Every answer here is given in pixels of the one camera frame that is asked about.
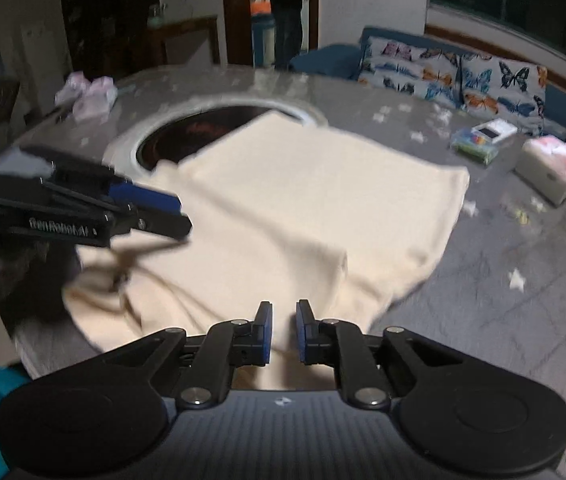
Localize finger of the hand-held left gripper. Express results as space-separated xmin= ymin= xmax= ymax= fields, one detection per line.
xmin=108 ymin=178 xmax=182 ymax=214
xmin=113 ymin=204 xmax=194 ymax=241

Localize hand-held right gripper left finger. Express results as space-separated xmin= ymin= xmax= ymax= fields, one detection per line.
xmin=108 ymin=301 xmax=274 ymax=408

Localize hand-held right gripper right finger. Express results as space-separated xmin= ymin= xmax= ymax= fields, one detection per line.
xmin=296 ymin=300 xmax=464 ymax=408

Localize cream garment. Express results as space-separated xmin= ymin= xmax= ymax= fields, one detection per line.
xmin=63 ymin=111 xmax=471 ymax=392

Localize black round induction cooktop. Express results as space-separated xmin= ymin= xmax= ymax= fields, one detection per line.
xmin=133 ymin=104 xmax=276 ymax=172

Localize wooden side table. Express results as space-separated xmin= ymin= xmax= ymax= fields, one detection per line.
xmin=148 ymin=15 xmax=221 ymax=67

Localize grey star-print tablecloth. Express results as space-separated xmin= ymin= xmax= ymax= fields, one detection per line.
xmin=13 ymin=64 xmax=566 ymax=480

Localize dark wooden cabinet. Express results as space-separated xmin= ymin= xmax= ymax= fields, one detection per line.
xmin=59 ymin=0 xmax=161 ymax=80

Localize blue waste bin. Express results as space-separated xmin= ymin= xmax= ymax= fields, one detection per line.
xmin=251 ymin=2 xmax=278 ymax=67

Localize blue sofa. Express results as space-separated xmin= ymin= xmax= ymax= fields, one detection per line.
xmin=288 ymin=25 xmax=566 ymax=201

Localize small clear box colourful contents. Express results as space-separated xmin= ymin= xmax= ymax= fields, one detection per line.
xmin=450 ymin=127 xmax=501 ymax=166

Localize butterfly print pillow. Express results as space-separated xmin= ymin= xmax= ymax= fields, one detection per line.
xmin=358 ymin=35 xmax=464 ymax=111
xmin=460 ymin=54 xmax=548 ymax=137

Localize white tissue box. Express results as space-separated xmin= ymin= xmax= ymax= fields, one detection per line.
xmin=514 ymin=135 xmax=566 ymax=206

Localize brown wooden door frame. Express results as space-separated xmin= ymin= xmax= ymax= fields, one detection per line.
xmin=220 ymin=0 xmax=321 ymax=68

